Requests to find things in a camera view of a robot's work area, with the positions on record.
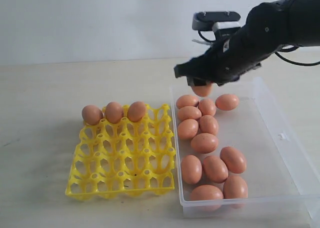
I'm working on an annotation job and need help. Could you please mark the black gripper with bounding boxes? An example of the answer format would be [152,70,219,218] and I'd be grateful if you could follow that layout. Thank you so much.
[173,25,275,87]

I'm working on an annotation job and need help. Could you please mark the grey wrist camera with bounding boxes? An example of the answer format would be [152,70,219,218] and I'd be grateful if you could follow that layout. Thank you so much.
[192,11,241,32]

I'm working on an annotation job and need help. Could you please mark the clear plastic bin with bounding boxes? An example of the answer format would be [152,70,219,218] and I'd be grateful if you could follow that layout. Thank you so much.
[177,77,320,228]

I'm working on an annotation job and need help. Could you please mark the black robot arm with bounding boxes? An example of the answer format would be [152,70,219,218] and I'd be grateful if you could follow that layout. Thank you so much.
[173,0,320,86]

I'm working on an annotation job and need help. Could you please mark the brown egg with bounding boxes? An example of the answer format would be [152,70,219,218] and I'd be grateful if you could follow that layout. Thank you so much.
[175,94,199,109]
[190,184,224,201]
[177,119,199,140]
[220,146,247,174]
[190,133,219,154]
[215,93,240,111]
[104,101,124,124]
[127,101,147,122]
[203,155,229,184]
[198,98,217,116]
[81,105,103,126]
[191,84,213,97]
[223,175,249,199]
[177,106,202,121]
[199,115,219,136]
[180,155,202,185]

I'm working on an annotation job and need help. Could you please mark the yellow plastic egg tray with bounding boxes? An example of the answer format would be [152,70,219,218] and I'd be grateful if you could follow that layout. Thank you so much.
[65,104,176,201]

